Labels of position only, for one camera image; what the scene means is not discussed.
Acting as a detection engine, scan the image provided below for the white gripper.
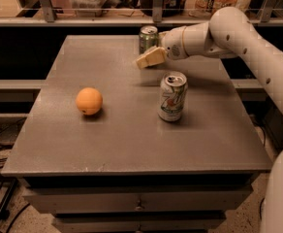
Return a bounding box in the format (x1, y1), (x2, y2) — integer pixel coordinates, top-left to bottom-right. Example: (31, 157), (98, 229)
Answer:
(135, 26), (188, 69)

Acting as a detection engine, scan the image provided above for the green soda can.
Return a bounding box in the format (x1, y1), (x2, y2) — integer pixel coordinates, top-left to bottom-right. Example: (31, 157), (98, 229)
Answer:
(139, 25), (158, 53)

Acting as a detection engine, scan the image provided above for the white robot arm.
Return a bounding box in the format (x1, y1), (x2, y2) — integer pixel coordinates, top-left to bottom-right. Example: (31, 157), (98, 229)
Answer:
(135, 7), (283, 233)

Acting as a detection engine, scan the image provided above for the white 7up soda can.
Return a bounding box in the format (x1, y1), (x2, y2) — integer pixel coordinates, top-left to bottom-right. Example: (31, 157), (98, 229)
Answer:
(158, 71), (188, 122)

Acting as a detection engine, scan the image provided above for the orange fruit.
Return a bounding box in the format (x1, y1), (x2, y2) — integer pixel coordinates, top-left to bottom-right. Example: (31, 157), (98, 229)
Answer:
(76, 87), (103, 116)

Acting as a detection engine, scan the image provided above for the clear plastic container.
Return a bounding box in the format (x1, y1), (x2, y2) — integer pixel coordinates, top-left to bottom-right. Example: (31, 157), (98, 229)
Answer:
(69, 0), (107, 17)

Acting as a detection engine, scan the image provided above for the grey drawer cabinet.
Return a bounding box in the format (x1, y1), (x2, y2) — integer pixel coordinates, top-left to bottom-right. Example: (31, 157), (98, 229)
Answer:
(3, 36), (271, 233)

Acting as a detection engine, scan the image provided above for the metal shelf rail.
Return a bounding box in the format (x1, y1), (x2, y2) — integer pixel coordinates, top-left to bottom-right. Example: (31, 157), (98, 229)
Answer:
(0, 0), (283, 26)

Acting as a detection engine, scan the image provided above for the black cable right floor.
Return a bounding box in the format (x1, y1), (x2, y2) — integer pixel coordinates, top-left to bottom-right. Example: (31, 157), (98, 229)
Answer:
(258, 196), (266, 225)

